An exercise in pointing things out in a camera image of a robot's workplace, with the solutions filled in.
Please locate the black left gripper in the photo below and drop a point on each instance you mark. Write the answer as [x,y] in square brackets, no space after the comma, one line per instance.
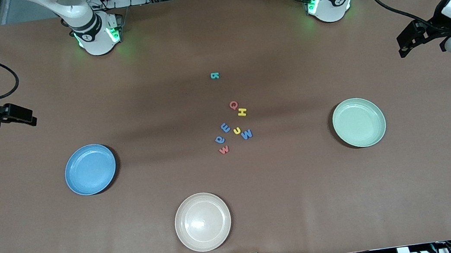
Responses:
[436,30]

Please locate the yellow foam letter H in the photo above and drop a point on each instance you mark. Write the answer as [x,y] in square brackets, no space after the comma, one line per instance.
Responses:
[242,112]

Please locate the large blue foam letter M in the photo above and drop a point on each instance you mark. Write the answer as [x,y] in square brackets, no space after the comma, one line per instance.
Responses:
[246,134]

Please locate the pink foam letter Q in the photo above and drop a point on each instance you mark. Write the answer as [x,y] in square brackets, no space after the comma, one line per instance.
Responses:
[231,105]

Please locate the blue foam letter a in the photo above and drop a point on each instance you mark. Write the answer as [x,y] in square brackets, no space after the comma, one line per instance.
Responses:
[220,140]

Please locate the small blue foam letter m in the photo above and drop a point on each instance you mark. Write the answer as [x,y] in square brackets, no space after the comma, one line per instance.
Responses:
[225,127]

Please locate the pink foam letter m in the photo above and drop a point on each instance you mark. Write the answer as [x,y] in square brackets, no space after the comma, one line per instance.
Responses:
[224,149]

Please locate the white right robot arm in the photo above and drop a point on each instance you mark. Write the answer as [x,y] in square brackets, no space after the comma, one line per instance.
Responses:
[93,35]

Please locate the blue plate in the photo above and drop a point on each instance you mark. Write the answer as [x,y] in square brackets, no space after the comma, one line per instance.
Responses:
[91,170]

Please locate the light green plate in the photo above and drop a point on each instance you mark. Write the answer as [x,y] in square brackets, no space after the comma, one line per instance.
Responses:
[359,123]

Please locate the yellow foam letter n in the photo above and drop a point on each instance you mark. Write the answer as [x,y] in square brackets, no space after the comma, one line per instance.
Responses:
[236,132]

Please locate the teal foam letter k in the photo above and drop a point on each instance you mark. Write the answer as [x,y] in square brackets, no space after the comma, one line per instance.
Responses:
[214,75]

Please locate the beige plate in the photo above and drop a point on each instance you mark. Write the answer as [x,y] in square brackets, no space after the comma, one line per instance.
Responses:
[202,222]

